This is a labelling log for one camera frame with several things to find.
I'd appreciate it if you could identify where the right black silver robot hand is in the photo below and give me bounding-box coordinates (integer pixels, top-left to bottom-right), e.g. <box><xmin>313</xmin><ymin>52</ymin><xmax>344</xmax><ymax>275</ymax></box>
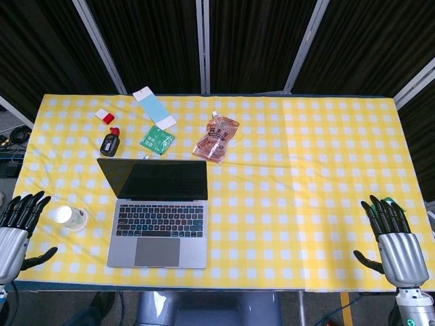
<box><xmin>353</xmin><ymin>195</ymin><xmax>430</xmax><ymax>289</ymax></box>

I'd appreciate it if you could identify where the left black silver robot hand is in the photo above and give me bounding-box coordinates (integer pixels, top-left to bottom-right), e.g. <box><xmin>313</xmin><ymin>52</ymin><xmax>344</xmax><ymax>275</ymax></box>
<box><xmin>0</xmin><ymin>190</ymin><xmax>58</xmax><ymax>285</ymax></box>

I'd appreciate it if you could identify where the silver laptop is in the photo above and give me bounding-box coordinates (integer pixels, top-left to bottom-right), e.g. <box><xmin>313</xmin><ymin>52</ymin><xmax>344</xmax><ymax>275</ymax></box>
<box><xmin>97</xmin><ymin>158</ymin><xmax>209</xmax><ymax>269</ymax></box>

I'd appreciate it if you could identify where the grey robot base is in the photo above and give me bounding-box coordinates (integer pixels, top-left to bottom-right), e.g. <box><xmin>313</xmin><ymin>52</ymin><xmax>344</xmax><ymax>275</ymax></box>
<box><xmin>137</xmin><ymin>291</ymin><xmax>283</xmax><ymax>326</ymax></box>

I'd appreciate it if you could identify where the green sponge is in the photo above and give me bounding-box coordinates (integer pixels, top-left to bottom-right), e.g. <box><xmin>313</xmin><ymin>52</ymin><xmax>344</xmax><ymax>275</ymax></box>
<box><xmin>381</xmin><ymin>196</ymin><xmax>407</xmax><ymax>214</ymax></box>

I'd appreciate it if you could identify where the white paper cup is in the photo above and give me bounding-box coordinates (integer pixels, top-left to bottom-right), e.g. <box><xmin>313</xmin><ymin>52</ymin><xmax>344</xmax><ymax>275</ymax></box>
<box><xmin>54</xmin><ymin>204</ymin><xmax>88</xmax><ymax>232</ymax></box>

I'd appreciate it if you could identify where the black device box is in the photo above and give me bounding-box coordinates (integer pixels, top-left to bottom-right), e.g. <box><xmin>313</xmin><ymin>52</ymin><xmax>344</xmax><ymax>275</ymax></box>
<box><xmin>0</xmin><ymin>160</ymin><xmax>22</xmax><ymax>178</ymax></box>

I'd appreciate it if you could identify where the black folding screen panel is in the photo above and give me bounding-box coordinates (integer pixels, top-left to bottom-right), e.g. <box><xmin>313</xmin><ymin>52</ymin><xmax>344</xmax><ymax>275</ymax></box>
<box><xmin>203</xmin><ymin>0</ymin><xmax>327</xmax><ymax>94</ymax></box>
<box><xmin>0</xmin><ymin>0</ymin><xmax>126</xmax><ymax>123</ymax></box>
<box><xmin>285</xmin><ymin>0</ymin><xmax>435</xmax><ymax>99</ymax></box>
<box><xmin>84</xmin><ymin>0</ymin><xmax>209</xmax><ymax>95</ymax></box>
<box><xmin>396</xmin><ymin>57</ymin><xmax>435</xmax><ymax>204</ymax></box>

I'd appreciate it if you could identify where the black bottle red cap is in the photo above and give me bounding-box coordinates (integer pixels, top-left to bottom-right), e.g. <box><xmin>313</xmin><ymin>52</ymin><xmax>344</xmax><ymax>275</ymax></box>
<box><xmin>99</xmin><ymin>127</ymin><xmax>122</xmax><ymax>158</ymax></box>

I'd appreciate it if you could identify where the yellow white checkered tablecloth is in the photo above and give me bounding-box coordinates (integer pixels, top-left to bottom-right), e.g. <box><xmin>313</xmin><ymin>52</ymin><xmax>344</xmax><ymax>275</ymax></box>
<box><xmin>13</xmin><ymin>93</ymin><xmax>435</xmax><ymax>293</ymax></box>

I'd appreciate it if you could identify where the red white small box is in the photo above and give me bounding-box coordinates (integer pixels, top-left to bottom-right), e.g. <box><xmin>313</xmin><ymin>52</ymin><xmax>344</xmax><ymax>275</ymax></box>
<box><xmin>94</xmin><ymin>108</ymin><xmax>116</xmax><ymax>125</ymax></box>

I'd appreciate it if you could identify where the green sachet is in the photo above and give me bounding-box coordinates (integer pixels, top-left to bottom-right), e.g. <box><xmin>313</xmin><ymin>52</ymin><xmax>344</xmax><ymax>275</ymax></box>
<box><xmin>138</xmin><ymin>124</ymin><xmax>175</xmax><ymax>154</ymax></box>

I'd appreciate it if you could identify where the light blue white card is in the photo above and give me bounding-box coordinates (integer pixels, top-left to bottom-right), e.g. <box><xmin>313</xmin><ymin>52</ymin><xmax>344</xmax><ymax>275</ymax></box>
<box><xmin>132</xmin><ymin>87</ymin><xmax>177</xmax><ymax>130</ymax></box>

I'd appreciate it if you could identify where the orange spout pouch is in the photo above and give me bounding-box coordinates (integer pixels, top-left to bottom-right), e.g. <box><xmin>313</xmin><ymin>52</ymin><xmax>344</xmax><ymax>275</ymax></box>
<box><xmin>192</xmin><ymin>111</ymin><xmax>240</xmax><ymax>165</ymax></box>

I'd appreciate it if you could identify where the black cable bundle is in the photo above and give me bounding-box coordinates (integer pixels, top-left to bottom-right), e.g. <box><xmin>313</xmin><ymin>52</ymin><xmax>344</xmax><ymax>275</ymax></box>
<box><xmin>0</xmin><ymin>124</ymin><xmax>32</xmax><ymax>150</ymax></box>

